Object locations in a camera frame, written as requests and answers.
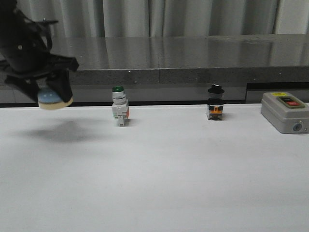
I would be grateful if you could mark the green pushbutton switch white body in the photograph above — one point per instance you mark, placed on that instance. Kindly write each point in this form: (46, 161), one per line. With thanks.
(120, 107)

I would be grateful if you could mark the grey on off switch box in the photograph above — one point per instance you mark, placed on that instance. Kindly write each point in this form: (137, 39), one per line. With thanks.
(285, 112)

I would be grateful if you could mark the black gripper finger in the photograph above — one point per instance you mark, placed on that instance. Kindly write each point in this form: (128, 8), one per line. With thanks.
(30, 88)
(59, 82)

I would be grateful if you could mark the dark granite counter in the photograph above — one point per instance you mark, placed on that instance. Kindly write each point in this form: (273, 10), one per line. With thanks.
(180, 70)

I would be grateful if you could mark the black rotary selector switch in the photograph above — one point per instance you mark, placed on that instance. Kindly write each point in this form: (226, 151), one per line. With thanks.
(215, 102)

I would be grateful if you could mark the grey curtain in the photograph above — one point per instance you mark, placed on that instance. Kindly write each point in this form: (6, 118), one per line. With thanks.
(169, 18)

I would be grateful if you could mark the blue call bell cream base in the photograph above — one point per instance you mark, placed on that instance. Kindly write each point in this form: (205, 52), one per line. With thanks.
(50, 100)

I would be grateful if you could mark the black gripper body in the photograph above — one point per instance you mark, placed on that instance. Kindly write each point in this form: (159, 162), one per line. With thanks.
(26, 45)

